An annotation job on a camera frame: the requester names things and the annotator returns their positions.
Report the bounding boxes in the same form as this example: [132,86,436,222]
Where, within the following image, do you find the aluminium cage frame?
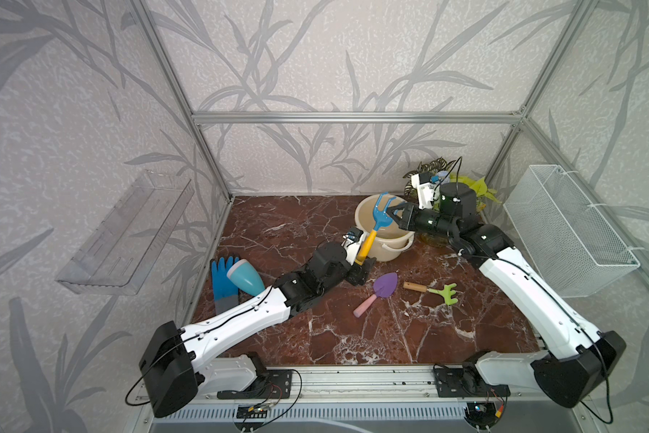
[122,1,649,290]

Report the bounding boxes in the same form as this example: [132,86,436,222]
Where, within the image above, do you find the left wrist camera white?
[342,227,367,265]

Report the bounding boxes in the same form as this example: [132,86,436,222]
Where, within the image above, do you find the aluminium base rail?
[123,366,597,432]

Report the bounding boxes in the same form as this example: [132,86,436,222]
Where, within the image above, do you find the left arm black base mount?
[217,352,295,400]

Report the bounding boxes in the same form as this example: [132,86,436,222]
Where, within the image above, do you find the white wire mesh basket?
[504,164,640,298]

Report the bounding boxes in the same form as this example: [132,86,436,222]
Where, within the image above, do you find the blue rake yellow handle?
[355,193,395,265]

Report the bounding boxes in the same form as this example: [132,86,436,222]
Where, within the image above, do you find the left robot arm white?
[139,236,375,419]

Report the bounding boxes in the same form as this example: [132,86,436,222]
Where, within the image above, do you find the teal white spray bottle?
[227,259,266,297]

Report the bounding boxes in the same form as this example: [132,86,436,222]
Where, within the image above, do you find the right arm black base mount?
[432,351,511,399]

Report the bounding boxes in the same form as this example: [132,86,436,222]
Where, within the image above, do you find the clear plastic wall shelf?
[56,170,196,296]

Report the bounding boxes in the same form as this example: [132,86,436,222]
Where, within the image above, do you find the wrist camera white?
[411,171,450,209]
[342,227,367,265]

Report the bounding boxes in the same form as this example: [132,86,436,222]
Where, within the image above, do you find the blue gardening glove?
[210,256,240,315]

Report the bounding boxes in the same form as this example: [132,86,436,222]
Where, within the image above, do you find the potted artificial plant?
[404,158,497,244]

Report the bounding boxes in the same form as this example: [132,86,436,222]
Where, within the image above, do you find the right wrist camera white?
[411,171,450,209]

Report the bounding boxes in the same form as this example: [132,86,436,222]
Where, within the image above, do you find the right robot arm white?
[385,182,627,408]

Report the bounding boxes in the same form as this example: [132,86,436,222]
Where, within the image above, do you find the cream plastic bucket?
[354,194,415,263]

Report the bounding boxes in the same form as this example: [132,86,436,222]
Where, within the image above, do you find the green rake wooden handle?
[403,281,459,306]

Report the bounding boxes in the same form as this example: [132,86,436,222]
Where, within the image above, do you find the purple trowel pink handle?
[353,272,398,318]

